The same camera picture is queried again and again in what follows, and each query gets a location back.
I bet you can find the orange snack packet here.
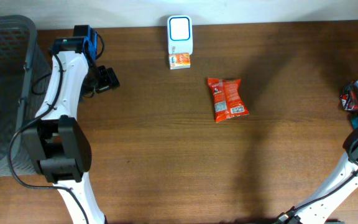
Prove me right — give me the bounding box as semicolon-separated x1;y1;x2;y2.
168;53;191;70

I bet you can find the red snack bag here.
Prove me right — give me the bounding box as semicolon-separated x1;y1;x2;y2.
207;78;249;123

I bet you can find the hex wrench set packet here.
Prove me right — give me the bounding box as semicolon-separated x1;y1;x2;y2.
340;82;358;113

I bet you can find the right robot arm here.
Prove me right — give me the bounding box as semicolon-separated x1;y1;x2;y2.
274;127;358;224

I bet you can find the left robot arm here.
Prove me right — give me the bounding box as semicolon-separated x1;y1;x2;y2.
18;25;120;223

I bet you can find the grey plastic mesh basket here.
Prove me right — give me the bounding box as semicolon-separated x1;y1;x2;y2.
0;15;52;177

